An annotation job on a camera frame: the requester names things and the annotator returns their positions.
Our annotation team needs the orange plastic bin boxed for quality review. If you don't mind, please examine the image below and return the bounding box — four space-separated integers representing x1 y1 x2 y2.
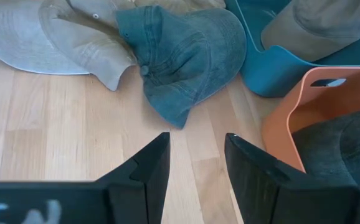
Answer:
262 67 360 174

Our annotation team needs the beige baseball cap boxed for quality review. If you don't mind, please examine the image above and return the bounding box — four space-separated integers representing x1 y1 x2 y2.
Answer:
0 0 137 92

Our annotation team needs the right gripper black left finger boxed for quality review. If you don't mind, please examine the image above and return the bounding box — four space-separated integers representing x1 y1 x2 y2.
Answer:
96 131 171 224

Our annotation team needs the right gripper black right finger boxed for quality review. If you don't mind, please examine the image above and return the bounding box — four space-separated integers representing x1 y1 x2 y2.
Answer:
224 133 360 224

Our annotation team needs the teal denim baseball cap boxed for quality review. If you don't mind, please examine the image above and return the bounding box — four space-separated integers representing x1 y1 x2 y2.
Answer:
115 5 247 129

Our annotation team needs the khaki hat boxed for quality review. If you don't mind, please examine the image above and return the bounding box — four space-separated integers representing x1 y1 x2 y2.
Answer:
260 0 360 62

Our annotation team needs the blue plastic bin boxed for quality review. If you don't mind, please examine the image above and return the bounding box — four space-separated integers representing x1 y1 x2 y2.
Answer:
224 0 360 98

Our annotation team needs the grey cloth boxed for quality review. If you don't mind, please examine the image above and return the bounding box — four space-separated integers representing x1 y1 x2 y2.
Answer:
291 98 360 187

